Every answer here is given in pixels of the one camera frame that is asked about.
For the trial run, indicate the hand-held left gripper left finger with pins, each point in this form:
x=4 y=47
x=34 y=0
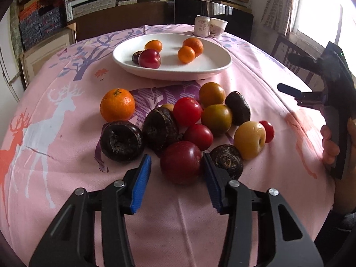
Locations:
x=141 y=183

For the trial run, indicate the greenish orange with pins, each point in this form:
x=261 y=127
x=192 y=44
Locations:
x=216 y=119
x=212 y=94

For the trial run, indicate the wooden chair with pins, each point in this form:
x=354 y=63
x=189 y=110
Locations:
x=281 y=47

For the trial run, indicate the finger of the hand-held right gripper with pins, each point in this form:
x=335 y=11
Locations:
x=289 y=89
x=301 y=60

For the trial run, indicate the stack of blue patterned boxes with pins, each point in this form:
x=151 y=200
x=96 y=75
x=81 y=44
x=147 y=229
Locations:
x=39 y=25

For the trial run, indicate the wooden framed panel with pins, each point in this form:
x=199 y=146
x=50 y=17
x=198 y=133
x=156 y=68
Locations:
x=41 y=55

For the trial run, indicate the patterned curtain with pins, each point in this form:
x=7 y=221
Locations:
x=278 y=2

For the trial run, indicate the mottled green panel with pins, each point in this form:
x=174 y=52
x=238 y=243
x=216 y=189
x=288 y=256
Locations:
x=15 y=33

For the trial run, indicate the small red cherry tomato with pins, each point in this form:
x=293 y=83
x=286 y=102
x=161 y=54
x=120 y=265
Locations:
x=269 y=130

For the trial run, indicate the white drink can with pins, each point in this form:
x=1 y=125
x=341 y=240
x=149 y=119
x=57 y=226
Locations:
x=202 y=26

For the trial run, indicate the small orange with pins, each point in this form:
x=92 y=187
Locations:
x=186 y=55
x=153 y=46
x=194 y=44

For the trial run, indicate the large mandarin with stem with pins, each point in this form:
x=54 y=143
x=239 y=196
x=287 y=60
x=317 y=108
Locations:
x=117 y=105

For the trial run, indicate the small dark water chestnut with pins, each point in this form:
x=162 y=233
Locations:
x=136 y=57

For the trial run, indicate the window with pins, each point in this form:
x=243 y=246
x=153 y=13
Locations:
x=319 y=11

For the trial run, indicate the white door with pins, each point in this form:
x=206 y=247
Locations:
x=8 y=75

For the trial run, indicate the small yellow longan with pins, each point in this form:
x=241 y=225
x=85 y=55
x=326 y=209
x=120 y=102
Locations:
x=168 y=107

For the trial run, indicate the brown wooden board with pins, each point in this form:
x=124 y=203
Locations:
x=116 y=25

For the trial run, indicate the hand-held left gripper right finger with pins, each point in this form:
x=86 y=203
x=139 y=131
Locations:
x=211 y=183

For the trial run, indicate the yellow plum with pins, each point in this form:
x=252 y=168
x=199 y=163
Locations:
x=249 y=140

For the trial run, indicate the pink printed tablecloth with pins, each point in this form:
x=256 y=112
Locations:
x=69 y=144

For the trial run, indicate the white paper cup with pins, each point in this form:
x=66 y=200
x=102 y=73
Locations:
x=219 y=28

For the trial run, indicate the white oval plate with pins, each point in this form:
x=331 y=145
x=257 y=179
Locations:
x=200 y=66

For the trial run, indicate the dark red plum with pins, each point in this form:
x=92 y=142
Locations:
x=180 y=166

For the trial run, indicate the white patterned box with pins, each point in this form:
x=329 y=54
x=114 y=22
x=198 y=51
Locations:
x=94 y=7

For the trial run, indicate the person's right hand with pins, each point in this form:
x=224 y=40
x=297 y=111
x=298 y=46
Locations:
x=329 y=147

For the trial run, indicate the person's right forearm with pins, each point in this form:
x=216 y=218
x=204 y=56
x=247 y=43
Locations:
x=346 y=197

